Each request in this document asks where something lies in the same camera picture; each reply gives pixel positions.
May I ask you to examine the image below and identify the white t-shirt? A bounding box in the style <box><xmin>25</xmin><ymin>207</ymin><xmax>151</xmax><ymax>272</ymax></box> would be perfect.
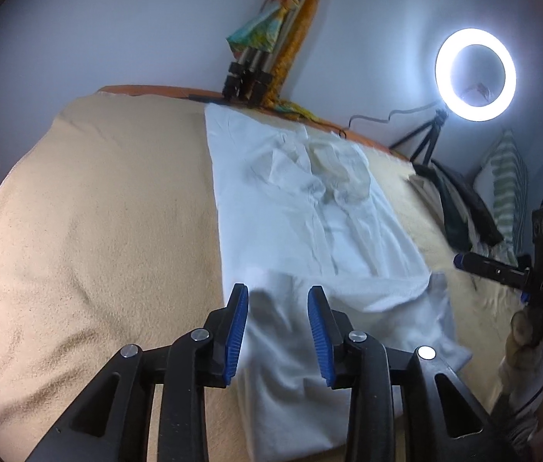
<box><xmin>204</xmin><ymin>104</ymin><xmax>471</xmax><ymax>461</ymax></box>

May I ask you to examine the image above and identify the pile of dark clothes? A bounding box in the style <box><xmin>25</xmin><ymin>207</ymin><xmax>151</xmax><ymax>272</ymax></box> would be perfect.
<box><xmin>409</xmin><ymin>161</ymin><xmax>503</xmax><ymax>253</ymax></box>

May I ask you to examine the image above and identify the right gloved hand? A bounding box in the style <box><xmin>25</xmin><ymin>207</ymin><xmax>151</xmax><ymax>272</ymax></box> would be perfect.
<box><xmin>499</xmin><ymin>308</ymin><xmax>543</xmax><ymax>416</ymax></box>

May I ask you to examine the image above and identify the green striped pillow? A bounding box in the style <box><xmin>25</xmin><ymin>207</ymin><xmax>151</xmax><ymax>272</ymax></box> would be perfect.
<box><xmin>473</xmin><ymin>129</ymin><xmax>528</xmax><ymax>265</ymax></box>

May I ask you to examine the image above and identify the beige bed blanket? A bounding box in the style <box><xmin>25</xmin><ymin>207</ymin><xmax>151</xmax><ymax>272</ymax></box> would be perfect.
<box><xmin>0</xmin><ymin>90</ymin><xmax>523</xmax><ymax>462</ymax></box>

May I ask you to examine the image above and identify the folded tripod with colourful cloth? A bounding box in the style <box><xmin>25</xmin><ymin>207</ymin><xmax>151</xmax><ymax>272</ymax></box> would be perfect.
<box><xmin>222</xmin><ymin>0</ymin><xmax>319</xmax><ymax>118</ymax></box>

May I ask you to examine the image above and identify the black ring light tripod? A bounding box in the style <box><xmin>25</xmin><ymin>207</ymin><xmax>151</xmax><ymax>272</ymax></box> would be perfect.
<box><xmin>389</xmin><ymin>109</ymin><xmax>449</xmax><ymax>166</ymax></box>

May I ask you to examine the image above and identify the black ring light cable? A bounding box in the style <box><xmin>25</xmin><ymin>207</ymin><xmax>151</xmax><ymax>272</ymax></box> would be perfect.
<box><xmin>331</xmin><ymin>102</ymin><xmax>442</xmax><ymax>138</ymax></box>

